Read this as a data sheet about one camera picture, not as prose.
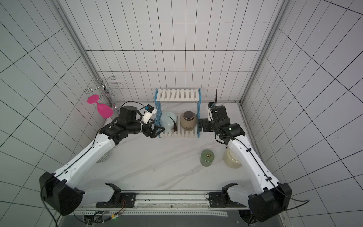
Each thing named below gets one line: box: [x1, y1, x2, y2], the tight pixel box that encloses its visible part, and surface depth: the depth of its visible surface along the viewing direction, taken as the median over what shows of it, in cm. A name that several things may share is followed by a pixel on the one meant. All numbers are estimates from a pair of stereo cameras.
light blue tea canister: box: [160, 111, 177, 132], surface depth 94 cm
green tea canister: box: [199, 149, 215, 167], surface depth 83 cm
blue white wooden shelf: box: [176, 88, 202, 139], surface depth 91 cm
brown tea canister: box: [179, 110, 198, 132], surface depth 94 cm
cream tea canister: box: [223, 148, 243, 169], surface depth 81 cm
